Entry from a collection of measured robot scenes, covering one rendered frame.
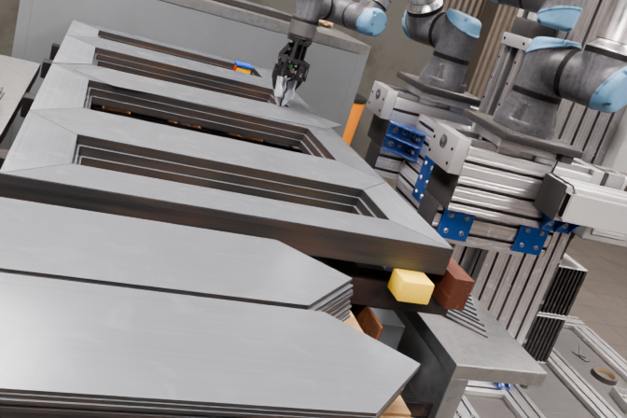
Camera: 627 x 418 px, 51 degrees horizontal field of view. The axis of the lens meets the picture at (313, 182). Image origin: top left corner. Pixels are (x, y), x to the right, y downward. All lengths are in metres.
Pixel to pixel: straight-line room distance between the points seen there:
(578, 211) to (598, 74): 0.32
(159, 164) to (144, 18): 1.36
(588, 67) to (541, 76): 0.11
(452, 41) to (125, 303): 1.53
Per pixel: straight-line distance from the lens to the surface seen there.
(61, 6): 2.55
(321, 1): 1.87
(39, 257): 0.83
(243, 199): 1.09
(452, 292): 1.20
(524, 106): 1.66
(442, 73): 2.08
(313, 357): 0.75
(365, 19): 1.81
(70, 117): 1.33
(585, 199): 1.65
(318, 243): 1.09
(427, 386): 1.31
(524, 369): 1.33
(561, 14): 1.38
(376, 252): 1.13
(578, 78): 1.61
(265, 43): 2.61
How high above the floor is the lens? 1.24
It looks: 17 degrees down
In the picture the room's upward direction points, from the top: 17 degrees clockwise
